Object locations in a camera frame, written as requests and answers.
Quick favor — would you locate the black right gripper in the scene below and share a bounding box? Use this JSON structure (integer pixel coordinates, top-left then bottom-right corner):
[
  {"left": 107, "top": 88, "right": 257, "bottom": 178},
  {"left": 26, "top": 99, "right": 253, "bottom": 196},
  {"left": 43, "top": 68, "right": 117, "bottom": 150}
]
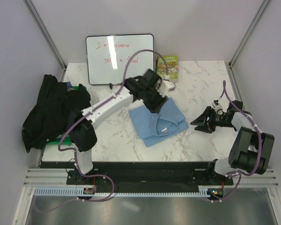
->
[{"left": 190, "top": 106, "right": 235, "bottom": 134}]

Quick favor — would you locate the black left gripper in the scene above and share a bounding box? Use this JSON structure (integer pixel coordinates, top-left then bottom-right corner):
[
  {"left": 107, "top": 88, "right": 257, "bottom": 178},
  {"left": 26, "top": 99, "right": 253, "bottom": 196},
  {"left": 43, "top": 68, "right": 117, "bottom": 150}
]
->
[{"left": 143, "top": 86, "right": 169, "bottom": 115}]

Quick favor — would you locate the light blue long sleeve shirt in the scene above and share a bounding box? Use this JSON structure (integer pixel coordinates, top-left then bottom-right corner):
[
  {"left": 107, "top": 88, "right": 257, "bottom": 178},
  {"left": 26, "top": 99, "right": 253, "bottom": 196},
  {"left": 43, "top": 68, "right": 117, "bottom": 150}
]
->
[{"left": 129, "top": 98, "right": 188, "bottom": 147}]

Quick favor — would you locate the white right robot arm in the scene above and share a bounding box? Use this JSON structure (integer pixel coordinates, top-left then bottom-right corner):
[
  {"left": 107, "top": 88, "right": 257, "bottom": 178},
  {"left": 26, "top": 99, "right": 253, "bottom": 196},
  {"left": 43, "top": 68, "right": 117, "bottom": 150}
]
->
[{"left": 191, "top": 100, "right": 274, "bottom": 185}]

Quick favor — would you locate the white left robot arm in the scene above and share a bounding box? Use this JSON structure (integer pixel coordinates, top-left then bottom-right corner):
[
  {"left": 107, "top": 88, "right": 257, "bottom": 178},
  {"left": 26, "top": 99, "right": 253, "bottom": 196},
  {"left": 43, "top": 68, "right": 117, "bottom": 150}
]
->
[{"left": 67, "top": 69, "right": 175, "bottom": 184}]

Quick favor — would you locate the black long sleeve shirt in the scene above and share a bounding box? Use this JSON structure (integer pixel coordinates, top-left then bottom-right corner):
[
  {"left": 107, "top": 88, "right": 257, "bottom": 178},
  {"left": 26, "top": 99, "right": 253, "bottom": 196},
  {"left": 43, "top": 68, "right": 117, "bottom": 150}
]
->
[{"left": 22, "top": 75, "right": 91, "bottom": 153}]

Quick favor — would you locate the green treehouse book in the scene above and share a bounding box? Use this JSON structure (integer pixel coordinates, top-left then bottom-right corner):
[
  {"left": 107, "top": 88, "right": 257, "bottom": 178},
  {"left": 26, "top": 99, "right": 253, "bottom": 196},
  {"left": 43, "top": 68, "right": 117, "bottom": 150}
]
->
[{"left": 155, "top": 55, "right": 178, "bottom": 82}]

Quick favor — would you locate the small whiteboard with stand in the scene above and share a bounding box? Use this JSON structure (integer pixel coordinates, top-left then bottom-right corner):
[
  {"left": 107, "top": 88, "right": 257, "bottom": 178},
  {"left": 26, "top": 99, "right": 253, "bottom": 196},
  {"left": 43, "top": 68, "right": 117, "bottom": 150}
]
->
[{"left": 86, "top": 34, "right": 155, "bottom": 85}]

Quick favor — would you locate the green plastic bin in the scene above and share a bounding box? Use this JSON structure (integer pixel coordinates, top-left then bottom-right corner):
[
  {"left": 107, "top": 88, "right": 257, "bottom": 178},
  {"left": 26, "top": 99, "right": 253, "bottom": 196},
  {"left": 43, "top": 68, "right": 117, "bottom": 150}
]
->
[{"left": 47, "top": 82, "right": 79, "bottom": 145}]

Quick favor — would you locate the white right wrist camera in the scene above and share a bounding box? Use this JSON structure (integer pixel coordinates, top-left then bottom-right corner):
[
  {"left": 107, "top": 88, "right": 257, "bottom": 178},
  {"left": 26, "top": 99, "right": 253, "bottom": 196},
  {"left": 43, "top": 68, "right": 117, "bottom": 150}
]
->
[{"left": 212, "top": 100, "right": 223, "bottom": 115}]

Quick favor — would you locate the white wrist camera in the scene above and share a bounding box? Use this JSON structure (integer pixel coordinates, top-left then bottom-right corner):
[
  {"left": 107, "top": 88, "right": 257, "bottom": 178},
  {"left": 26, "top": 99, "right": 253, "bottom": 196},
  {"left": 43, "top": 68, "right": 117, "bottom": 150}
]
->
[
  {"left": 163, "top": 75, "right": 176, "bottom": 91},
  {"left": 212, "top": 100, "right": 223, "bottom": 115}
]

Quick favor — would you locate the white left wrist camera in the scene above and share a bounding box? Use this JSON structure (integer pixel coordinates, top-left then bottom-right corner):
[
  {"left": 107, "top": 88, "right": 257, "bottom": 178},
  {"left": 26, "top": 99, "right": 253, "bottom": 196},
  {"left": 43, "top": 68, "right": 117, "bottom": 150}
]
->
[{"left": 163, "top": 75, "right": 176, "bottom": 91}]

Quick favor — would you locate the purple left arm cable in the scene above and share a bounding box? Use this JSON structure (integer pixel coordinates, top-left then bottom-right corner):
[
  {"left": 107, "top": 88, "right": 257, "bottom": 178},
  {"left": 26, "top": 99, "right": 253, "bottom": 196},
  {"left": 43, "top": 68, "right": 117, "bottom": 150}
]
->
[{"left": 58, "top": 49, "right": 169, "bottom": 179}]

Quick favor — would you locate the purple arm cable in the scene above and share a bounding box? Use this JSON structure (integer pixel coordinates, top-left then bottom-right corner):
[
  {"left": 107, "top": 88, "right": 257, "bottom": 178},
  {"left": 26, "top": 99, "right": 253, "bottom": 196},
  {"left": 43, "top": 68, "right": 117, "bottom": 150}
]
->
[
  {"left": 58, "top": 49, "right": 169, "bottom": 179},
  {"left": 219, "top": 80, "right": 263, "bottom": 202}
]

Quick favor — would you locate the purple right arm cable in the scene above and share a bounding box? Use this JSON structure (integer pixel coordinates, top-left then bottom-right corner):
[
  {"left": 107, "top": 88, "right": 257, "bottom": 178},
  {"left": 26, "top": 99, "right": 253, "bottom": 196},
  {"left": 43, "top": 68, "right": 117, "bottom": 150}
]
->
[{"left": 219, "top": 80, "right": 263, "bottom": 202}]

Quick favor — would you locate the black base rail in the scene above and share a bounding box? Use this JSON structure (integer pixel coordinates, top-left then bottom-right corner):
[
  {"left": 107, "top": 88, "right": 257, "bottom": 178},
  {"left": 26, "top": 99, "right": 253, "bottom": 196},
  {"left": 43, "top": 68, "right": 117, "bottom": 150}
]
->
[{"left": 40, "top": 162, "right": 233, "bottom": 192}]

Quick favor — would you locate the left aluminium frame post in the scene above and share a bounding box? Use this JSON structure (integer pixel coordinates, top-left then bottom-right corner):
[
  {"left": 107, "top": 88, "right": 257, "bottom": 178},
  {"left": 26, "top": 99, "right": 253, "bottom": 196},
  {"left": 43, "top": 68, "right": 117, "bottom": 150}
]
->
[{"left": 23, "top": 0, "right": 67, "bottom": 72}]

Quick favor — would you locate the aluminium frame post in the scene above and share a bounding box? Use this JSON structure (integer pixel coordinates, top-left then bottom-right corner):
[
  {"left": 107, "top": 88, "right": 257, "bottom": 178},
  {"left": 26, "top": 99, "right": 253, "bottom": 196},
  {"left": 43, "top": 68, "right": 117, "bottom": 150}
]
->
[
  {"left": 228, "top": 0, "right": 271, "bottom": 69},
  {"left": 23, "top": 0, "right": 67, "bottom": 72}
]

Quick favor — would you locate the right aluminium frame post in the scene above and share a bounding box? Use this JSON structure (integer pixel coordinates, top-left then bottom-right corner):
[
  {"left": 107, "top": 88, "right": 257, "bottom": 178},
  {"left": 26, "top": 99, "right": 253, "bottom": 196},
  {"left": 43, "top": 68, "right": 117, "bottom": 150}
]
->
[{"left": 228, "top": 0, "right": 271, "bottom": 69}]

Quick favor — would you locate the white slotted cable duct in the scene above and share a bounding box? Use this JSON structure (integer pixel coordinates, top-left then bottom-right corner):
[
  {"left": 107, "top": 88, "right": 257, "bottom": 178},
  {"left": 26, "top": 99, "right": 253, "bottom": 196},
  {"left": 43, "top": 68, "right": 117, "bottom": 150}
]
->
[{"left": 33, "top": 186, "right": 223, "bottom": 198}]

